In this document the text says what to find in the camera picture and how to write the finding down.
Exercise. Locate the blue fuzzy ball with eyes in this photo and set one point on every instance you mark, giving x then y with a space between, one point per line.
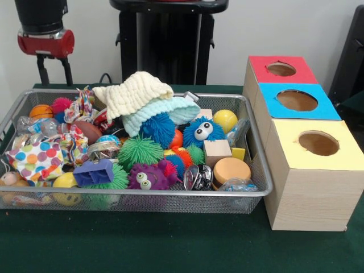
203 132

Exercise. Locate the black chair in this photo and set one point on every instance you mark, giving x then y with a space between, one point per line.
350 62

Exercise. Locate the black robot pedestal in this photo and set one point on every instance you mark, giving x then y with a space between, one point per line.
170 45

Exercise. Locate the pink spiky ball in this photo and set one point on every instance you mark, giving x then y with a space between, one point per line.
60 104

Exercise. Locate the silver can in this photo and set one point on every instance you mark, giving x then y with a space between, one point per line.
103 151

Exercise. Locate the cream waffle cloth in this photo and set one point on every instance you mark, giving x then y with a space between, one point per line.
133 94

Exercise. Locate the yellow block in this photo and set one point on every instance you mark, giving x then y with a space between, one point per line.
238 153

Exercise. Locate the clear blue plastic packet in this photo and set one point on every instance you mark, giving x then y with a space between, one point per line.
239 132

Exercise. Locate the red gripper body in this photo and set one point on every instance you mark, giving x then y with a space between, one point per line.
45 44

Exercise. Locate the brown toy football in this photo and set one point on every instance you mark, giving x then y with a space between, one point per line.
88 131

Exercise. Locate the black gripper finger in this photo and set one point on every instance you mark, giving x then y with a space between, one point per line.
42 70
67 71

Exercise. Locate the purple spiky ball with eyes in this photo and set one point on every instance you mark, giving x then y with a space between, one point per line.
149 176

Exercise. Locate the polka dot cloth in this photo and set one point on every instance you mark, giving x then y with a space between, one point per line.
40 159

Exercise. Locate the large green spiky ball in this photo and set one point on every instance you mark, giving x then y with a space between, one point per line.
120 179

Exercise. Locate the clear mesh bin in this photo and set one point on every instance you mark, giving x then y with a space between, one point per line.
253 170

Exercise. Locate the clear crumpled plastic packet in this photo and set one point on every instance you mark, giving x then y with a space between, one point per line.
238 185

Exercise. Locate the purple plastic block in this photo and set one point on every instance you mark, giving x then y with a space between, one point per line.
94 172

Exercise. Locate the small orange basketball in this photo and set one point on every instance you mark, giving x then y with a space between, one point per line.
41 111

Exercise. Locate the blue globe ball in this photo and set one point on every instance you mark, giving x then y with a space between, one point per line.
108 139

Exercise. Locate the red black packet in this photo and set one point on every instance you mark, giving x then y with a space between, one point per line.
102 119

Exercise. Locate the wooden cube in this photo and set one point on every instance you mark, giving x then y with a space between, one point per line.
217 152

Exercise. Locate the wooden box with three holes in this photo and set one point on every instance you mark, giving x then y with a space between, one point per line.
310 187

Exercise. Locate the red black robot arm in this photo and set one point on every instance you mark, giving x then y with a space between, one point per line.
41 16

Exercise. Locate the yellow smiley ball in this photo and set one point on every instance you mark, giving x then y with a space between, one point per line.
66 187

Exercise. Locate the mint green knit cloth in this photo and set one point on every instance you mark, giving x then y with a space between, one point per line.
165 111

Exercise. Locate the round wooden disc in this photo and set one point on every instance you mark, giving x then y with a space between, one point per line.
231 170

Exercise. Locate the small green spiky ball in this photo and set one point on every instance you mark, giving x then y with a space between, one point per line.
139 151

